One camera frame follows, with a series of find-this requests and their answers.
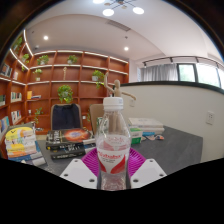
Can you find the wooden artist mannequin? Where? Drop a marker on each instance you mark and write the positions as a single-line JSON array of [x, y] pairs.
[[116, 88]]

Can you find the clear plastic water bottle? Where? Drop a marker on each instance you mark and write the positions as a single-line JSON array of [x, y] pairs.
[[113, 140]]

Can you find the globe ceiling lamp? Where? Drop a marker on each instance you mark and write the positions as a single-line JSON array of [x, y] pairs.
[[120, 6]]

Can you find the dark book stack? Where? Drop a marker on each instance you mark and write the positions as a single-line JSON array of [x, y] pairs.
[[68, 140]]

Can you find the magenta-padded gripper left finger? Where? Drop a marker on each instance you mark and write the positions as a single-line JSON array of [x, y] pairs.
[[78, 173]]

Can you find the wooden shelf unit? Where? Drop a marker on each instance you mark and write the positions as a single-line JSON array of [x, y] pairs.
[[50, 80]]

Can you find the small green white box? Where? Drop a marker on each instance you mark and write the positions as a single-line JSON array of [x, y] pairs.
[[136, 136]]

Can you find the window with grey curtain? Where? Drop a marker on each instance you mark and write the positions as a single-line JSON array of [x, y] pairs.
[[180, 71]]

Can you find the dark upholstered chair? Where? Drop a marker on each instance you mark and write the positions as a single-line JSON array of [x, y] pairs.
[[66, 116]]

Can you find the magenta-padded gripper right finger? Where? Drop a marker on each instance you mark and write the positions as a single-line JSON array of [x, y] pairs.
[[146, 173]]

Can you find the white book stack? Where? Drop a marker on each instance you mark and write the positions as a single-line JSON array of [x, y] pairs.
[[146, 125]]

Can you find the white wall socket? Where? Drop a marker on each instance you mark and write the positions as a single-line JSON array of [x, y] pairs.
[[210, 118]]

